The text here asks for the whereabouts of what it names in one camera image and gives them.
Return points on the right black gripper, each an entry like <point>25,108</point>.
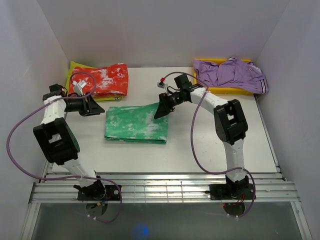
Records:
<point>165,106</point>

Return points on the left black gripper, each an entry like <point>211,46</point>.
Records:
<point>92,108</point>

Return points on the green tie-dye trousers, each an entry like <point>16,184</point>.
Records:
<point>136,124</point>

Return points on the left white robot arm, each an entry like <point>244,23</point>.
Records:
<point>58,143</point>

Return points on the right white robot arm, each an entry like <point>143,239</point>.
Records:
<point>230,126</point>

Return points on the red tie-dye folded trousers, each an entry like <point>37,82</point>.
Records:
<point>113,79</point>

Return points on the yellow folded trousers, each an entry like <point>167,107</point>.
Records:
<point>98,98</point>

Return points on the purple trousers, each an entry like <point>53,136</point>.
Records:
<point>232,73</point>

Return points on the yellow plastic tray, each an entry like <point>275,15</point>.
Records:
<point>223,90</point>

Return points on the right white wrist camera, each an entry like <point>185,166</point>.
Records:
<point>161,84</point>

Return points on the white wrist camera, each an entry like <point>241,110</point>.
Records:
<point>78,87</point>
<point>161,84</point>

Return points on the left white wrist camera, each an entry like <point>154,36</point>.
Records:
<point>78,87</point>

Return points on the aluminium rail frame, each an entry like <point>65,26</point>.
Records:
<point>167,188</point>

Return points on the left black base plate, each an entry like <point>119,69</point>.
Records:
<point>111,194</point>

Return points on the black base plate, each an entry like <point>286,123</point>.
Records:
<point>111,194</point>
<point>225,192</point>

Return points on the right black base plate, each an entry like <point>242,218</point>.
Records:
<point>225,192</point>

